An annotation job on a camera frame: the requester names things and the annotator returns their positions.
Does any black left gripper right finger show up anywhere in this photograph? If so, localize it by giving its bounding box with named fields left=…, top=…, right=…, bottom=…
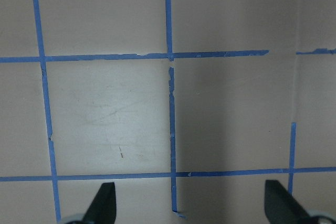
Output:
left=264, top=180, right=315, bottom=224

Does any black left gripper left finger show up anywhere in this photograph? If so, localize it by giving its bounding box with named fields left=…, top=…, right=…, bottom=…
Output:
left=81, top=182, right=117, bottom=224

